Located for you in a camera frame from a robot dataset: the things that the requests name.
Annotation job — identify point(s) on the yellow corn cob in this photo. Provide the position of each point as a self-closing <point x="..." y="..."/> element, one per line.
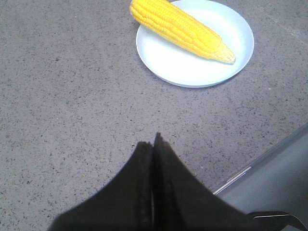
<point x="180" y="28"/>

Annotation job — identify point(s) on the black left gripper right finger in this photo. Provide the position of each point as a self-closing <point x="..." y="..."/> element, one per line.
<point x="182" y="203"/>

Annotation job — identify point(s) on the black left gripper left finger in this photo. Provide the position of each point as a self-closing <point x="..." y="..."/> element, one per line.
<point x="124" y="204"/>

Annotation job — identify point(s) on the grey table edge frame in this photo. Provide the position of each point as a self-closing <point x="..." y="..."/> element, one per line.
<point x="273" y="190"/>

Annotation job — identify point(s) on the light blue round plate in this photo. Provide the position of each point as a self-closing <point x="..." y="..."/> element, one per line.
<point x="182" y="68"/>

